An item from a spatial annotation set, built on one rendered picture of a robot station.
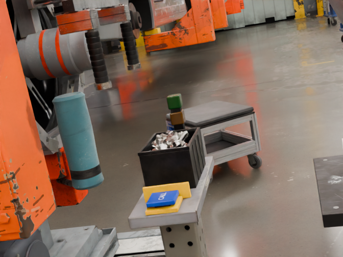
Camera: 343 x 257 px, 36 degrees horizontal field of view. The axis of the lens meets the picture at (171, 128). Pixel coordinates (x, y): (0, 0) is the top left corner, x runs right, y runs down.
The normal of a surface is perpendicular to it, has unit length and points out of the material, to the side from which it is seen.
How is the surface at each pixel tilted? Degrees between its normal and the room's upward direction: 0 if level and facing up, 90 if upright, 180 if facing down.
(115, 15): 90
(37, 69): 116
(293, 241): 0
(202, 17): 90
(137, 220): 90
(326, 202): 0
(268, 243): 0
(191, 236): 90
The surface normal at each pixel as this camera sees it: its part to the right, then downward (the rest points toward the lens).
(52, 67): -0.07, 0.65
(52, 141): 0.97, -0.14
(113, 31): 0.66, 0.18
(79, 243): -0.18, -0.96
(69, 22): -0.17, 0.25
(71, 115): 0.15, 0.15
